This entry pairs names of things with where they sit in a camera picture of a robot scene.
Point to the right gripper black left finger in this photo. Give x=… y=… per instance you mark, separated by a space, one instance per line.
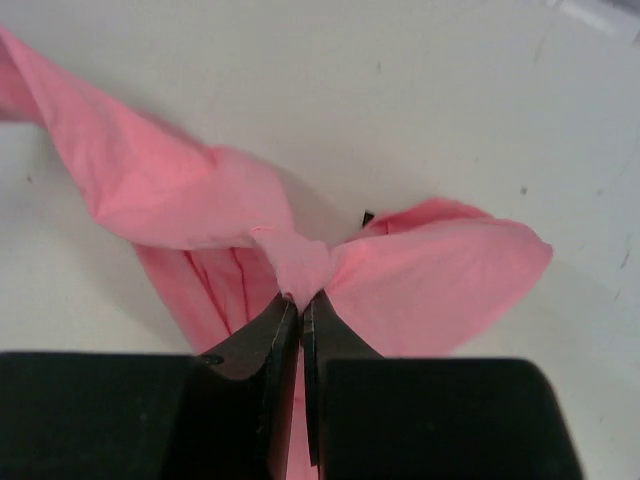
x=242 y=398

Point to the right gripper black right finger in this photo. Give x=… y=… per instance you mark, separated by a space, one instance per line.
x=325 y=337

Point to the pink t shirt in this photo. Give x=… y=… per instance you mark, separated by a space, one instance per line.
x=215 y=233

